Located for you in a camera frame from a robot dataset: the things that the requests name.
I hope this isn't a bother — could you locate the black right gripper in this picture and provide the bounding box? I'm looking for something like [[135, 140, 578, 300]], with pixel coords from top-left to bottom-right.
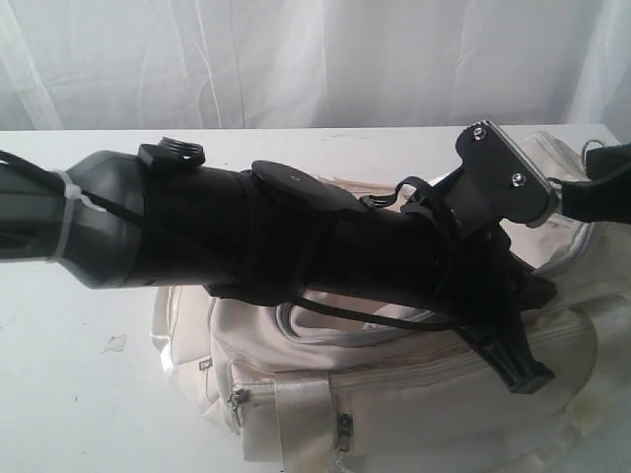
[[561, 144, 630, 225]]

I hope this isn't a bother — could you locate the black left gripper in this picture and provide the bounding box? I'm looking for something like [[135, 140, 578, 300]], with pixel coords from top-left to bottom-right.
[[398, 191, 557, 394]]

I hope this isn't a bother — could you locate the cream fabric duffel bag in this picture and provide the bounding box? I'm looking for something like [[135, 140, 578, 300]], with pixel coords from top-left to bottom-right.
[[156, 128, 631, 473]]

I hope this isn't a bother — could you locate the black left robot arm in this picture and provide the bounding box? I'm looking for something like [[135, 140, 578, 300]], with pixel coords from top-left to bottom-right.
[[1, 144, 554, 394]]

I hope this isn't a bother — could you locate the clear tape scrap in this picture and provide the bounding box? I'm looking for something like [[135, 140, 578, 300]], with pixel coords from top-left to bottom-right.
[[102, 334, 127, 354]]

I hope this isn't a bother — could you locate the white backdrop curtain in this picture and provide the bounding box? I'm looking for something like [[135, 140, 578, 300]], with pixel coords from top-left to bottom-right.
[[1, 1, 630, 139]]

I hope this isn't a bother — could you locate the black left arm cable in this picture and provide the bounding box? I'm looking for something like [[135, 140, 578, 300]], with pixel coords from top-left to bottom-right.
[[0, 137, 474, 331]]

